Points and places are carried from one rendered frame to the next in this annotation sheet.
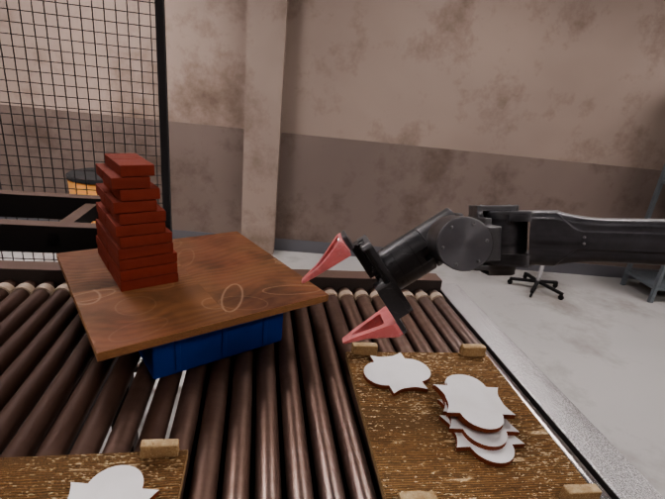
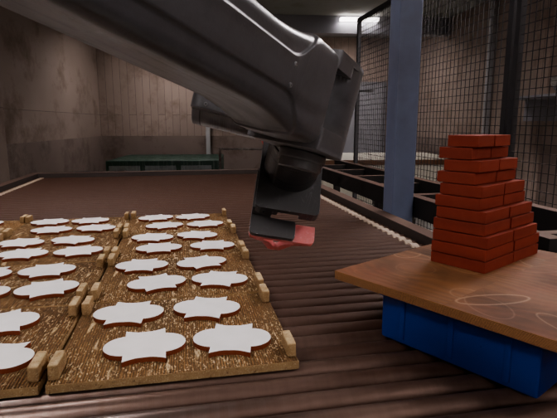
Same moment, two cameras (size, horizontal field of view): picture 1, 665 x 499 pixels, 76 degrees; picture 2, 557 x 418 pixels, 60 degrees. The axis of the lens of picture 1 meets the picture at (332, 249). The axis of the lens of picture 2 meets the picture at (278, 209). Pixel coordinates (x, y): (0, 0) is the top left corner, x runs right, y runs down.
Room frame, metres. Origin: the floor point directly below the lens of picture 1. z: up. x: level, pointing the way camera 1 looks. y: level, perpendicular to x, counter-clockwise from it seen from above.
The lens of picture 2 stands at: (0.49, -0.57, 1.34)
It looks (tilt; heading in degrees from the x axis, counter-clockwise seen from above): 10 degrees down; 90
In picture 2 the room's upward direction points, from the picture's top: straight up
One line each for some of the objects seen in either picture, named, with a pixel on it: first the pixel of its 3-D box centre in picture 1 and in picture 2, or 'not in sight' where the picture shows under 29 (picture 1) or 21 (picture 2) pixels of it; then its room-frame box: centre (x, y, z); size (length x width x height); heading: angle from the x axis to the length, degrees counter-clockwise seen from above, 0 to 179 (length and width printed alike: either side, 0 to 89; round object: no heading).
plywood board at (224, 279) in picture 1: (188, 276); (511, 279); (0.96, 0.35, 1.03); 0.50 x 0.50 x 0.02; 40
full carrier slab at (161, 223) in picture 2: not in sight; (179, 221); (0.09, 1.38, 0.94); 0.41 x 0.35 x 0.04; 11
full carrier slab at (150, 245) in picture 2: not in sight; (180, 241); (0.16, 1.03, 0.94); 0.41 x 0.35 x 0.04; 11
